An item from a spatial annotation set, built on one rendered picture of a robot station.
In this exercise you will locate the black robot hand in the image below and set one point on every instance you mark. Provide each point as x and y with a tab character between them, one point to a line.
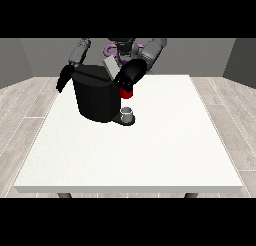
131	74
63	77

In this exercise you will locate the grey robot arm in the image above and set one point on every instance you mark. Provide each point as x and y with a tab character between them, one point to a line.
151	53
79	52

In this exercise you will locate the red pod holder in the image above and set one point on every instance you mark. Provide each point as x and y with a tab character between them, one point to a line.
126	94

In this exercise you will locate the pale grey machine lid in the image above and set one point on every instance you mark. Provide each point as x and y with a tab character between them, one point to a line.
110	65

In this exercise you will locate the black coffee machine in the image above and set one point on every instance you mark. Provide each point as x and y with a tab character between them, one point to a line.
95	95

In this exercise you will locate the small grey cup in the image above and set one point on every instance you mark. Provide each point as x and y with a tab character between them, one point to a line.
127	114

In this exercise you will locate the dark table leg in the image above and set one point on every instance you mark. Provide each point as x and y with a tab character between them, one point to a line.
64	195
191	195

